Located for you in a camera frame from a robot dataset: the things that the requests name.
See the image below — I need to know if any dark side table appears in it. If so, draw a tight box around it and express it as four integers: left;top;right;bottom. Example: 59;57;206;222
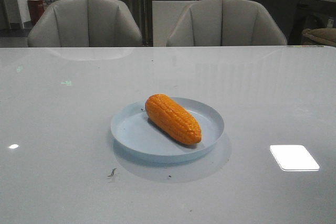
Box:
288;0;335;45

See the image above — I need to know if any orange corn cob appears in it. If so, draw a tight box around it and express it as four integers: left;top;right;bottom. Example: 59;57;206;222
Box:
145;94;202;145

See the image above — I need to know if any tan cushion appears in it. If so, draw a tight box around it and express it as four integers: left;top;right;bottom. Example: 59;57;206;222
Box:
301;28;335;47

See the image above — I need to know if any right grey upholstered chair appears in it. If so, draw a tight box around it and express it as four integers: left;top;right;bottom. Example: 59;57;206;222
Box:
166;0;287;47

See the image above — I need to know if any left grey upholstered chair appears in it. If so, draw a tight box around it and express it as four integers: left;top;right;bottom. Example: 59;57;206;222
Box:
27;0;142;47

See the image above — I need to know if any red bin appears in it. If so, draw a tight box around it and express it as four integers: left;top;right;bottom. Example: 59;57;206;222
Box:
27;0;44;25

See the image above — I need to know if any grey upholstered chair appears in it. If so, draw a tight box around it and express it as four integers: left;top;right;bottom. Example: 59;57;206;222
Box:
27;0;142;47
166;0;287;47

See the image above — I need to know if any light blue round plate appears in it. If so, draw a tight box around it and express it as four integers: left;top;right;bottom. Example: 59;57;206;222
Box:
111;97;224;164

